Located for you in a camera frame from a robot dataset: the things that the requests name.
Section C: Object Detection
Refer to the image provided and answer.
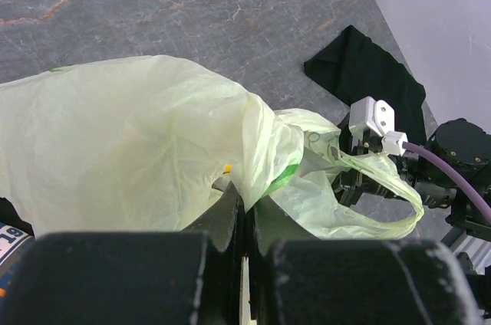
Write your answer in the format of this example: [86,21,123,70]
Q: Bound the light green plastic bag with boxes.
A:
[1,55,424,240]

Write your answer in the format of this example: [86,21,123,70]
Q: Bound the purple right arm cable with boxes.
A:
[404,141,491,226]

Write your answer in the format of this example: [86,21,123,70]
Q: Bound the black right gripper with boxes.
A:
[331,121,417,207]

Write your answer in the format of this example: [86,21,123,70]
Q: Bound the black folded cloth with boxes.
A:
[304,25,427,145]

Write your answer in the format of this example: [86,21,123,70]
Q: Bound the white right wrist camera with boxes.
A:
[348,97,408,156]

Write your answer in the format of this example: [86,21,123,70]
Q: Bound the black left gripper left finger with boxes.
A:
[1,185,244,324]

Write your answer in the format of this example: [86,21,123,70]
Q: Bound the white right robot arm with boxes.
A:
[333,118,490,241]

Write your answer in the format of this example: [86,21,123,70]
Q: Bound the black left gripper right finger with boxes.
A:
[245,202,482,324]

